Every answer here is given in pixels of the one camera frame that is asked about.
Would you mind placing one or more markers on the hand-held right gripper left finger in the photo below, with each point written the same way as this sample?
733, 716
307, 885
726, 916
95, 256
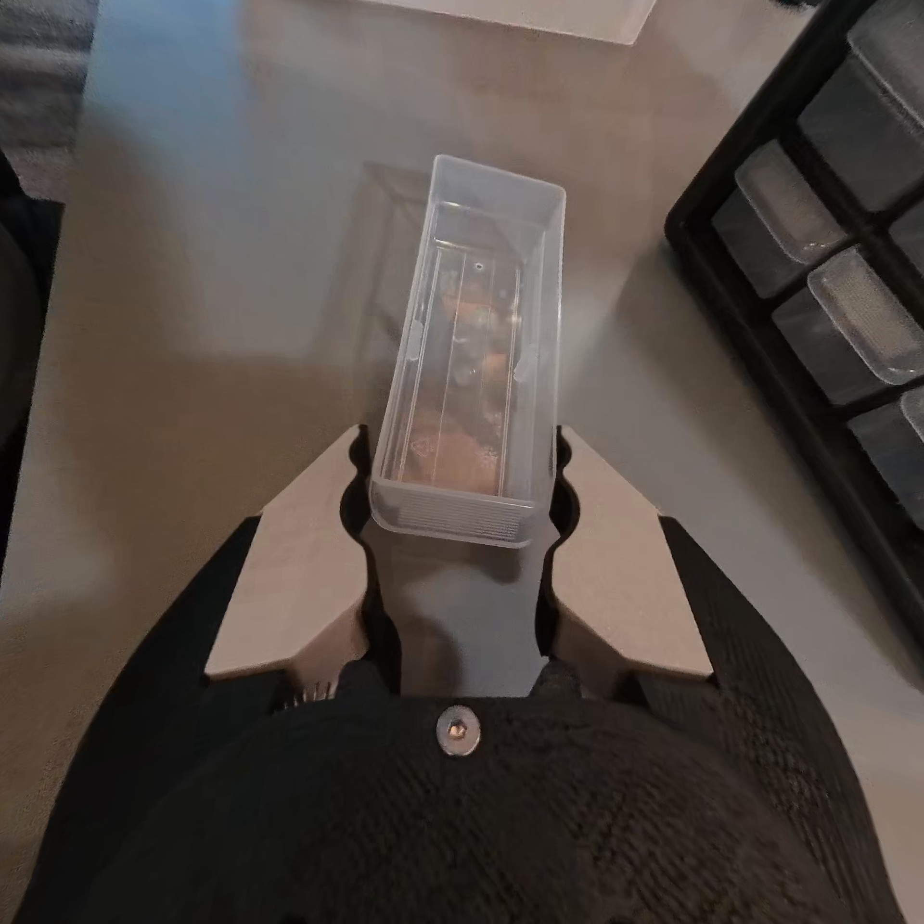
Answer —
289, 577

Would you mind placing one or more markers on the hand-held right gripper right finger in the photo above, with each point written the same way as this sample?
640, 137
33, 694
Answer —
628, 585

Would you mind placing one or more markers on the small clear plastic drawer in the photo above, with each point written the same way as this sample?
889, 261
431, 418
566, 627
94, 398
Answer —
469, 361

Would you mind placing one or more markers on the black drawer cabinet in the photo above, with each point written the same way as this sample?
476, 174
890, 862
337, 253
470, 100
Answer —
758, 339

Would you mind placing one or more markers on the clear plastic storage bin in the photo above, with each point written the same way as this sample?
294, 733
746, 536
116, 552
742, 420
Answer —
505, 18

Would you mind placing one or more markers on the person's dark clothing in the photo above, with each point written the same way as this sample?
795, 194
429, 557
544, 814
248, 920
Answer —
18, 325

